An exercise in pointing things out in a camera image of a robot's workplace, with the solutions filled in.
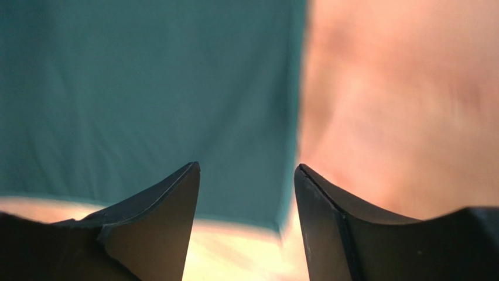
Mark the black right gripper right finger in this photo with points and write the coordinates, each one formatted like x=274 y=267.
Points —
x=348 y=238

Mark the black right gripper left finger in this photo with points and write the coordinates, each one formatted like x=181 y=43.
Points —
x=144 y=237

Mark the dark green cloth napkin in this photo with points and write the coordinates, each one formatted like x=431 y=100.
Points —
x=103 y=99

